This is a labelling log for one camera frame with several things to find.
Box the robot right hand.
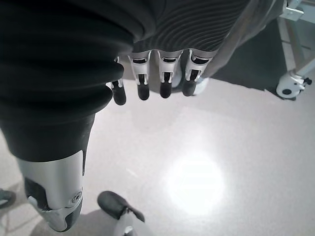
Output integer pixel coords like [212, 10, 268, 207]
[0, 0, 249, 233]

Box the silver robot right leg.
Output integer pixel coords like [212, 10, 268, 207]
[97, 190, 153, 236]

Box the bed caster wheel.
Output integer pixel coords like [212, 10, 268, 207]
[276, 71, 313, 100]

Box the white hospital bed frame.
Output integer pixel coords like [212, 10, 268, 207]
[275, 0, 315, 101]

